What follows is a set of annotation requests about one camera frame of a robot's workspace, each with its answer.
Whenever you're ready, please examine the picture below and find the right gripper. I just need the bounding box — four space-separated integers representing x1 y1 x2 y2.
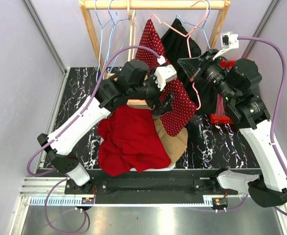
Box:
178 48 237 103

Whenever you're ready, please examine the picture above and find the red polka dot skirt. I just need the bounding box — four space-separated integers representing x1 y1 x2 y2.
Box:
139 19 196 137

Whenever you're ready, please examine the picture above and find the black skirt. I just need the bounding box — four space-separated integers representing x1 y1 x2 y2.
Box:
160 18 219 116

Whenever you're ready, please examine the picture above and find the tan pleated skirt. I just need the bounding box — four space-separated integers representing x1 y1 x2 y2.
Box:
153 117 188 166

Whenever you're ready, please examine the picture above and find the red pleated skirt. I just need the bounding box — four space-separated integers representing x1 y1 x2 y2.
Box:
97 105 171 176

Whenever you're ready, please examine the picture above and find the cream wooden hanger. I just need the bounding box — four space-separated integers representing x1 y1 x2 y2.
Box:
127 0 136 61

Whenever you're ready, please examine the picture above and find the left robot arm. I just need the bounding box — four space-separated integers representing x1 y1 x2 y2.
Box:
37 57 177 194

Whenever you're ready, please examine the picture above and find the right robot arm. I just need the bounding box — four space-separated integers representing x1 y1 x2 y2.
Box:
178 49 287 208

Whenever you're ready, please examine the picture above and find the red plastic bin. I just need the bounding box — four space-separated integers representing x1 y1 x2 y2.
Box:
210 60 236 124

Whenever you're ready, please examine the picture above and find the pink garment in bin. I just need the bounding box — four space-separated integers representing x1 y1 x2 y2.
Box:
215 94 226 118

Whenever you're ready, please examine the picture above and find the white plastic basket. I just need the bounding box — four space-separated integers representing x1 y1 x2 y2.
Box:
100 137 176 172

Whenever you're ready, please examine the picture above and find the wooden clothes rack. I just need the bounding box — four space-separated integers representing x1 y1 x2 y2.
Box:
78 0 232 108

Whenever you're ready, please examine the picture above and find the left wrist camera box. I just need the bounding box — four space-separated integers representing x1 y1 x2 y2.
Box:
154 56 177 91

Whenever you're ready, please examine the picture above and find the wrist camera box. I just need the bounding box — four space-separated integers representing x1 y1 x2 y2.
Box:
154 56 177 91
213 31 239 60

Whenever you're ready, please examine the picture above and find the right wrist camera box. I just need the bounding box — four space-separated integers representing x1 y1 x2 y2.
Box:
213 31 239 60

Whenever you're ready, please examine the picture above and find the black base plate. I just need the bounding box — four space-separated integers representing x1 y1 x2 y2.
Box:
65 169 237 205

